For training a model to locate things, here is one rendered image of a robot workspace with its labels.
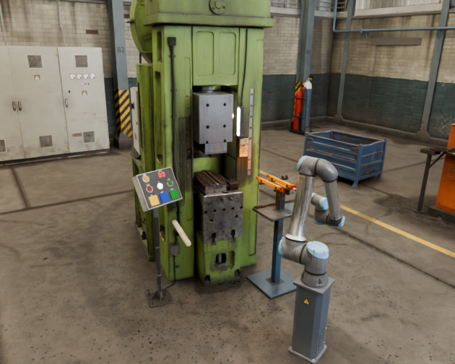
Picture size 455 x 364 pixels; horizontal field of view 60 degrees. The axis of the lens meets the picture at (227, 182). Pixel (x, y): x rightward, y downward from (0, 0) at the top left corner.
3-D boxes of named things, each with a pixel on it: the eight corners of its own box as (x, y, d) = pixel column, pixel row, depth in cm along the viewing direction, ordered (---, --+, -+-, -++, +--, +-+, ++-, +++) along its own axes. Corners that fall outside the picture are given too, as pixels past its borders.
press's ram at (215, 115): (241, 141, 343) (243, 94, 330) (198, 144, 329) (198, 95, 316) (224, 131, 380) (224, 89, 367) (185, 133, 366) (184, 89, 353)
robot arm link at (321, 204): (321, 211, 301) (322, 200, 298) (310, 206, 311) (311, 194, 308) (330, 209, 306) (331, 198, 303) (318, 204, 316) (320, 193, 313)
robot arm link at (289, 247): (297, 266, 270) (317, 157, 260) (274, 258, 279) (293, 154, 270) (306, 261, 282) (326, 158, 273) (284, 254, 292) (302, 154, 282)
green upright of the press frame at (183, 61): (194, 277, 385) (191, 24, 311) (168, 282, 376) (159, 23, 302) (183, 256, 424) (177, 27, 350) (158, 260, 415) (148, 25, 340)
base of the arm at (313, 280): (332, 279, 277) (334, 266, 274) (321, 291, 263) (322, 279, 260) (308, 270, 288) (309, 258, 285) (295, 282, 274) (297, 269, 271)
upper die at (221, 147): (227, 152, 341) (227, 141, 338) (204, 154, 334) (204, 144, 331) (210, 142, 378) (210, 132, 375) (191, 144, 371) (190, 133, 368)
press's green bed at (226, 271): (240, 279, 382) (242, 236, 367) (204, 287, 369) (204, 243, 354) (220, 253, 431) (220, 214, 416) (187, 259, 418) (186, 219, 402)
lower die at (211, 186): (226, 191, 353) (226, 182, 350) (204, 193, 346) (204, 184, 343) (210, 177, 390) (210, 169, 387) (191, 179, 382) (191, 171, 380)
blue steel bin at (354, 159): (382, 179, 688) (388, 138, 665) (355, 188, 641) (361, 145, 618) (327, 163, 777) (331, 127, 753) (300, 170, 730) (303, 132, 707)
